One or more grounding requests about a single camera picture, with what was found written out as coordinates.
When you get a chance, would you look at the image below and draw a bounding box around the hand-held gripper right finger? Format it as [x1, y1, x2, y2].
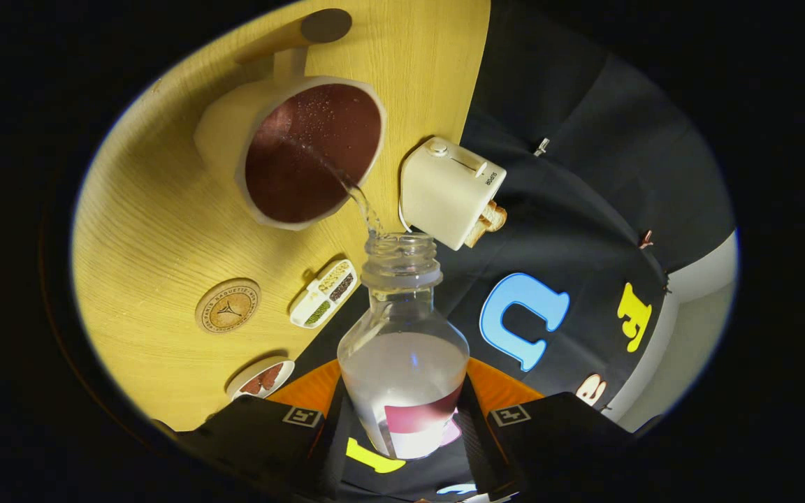
[460, 356, 637, 500]

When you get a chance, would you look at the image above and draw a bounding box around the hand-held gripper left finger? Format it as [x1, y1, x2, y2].
[175, 358, 344, 500]

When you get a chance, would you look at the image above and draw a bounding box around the round wooden coaster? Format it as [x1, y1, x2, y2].
[194, 278, 262, 335]

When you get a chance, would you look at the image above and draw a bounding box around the clear plastic juice bottle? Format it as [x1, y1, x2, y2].
[337, 233, 471, 460]

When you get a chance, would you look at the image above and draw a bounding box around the beige cup with wooden handle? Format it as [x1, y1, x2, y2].
[193, 8, 388, 232]

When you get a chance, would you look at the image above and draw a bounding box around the white round plate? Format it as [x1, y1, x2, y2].
[226, 358, 296, 401]

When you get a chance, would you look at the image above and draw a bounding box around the white divided grain dish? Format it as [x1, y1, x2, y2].
[289, 258, 358, 329]

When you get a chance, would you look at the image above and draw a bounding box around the toast slice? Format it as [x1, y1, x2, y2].
[476, 201, 508, 233]
[464, 218, 495, 249]

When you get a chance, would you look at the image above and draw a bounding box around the wooden table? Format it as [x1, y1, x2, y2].
[71, 0, 493, 432]

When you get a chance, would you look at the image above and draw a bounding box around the black backdrop cloth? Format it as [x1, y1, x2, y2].
[291, 0, 737, 503]

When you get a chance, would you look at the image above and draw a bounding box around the white toaster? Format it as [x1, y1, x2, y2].
[399, 136, 508, 252]

